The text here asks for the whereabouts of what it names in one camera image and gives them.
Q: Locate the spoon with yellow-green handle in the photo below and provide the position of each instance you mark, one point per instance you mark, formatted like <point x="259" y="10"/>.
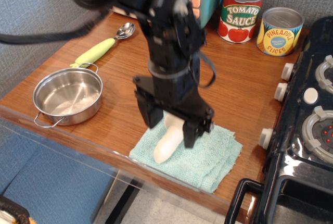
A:
<point x="96" y="52"/>

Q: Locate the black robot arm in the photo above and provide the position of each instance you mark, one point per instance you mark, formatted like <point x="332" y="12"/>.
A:
<point x="174" y="38"/>

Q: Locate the tomato sauce can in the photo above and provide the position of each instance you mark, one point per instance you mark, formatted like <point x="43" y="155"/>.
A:
<point x="238" y="19"/>

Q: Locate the pineapple slices can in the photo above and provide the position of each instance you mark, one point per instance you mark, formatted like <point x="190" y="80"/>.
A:
<point x="279" y="31"/>

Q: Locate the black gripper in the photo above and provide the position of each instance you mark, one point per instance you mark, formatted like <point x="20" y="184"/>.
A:
<point x="176" y="91"/>

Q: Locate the light blue folded towel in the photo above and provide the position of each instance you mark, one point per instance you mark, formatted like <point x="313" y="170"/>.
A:
<point x="202" y="167"/>

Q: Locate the small steel pan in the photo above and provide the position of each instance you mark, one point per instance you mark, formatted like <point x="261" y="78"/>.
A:
<point x="68" y="96"/>

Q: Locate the orange and black object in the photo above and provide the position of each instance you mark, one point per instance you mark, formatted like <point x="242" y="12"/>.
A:
<point x="12" y="212"/>

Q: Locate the black toy stove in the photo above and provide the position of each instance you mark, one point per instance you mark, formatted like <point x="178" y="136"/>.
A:
<point x="297" y="184"/>

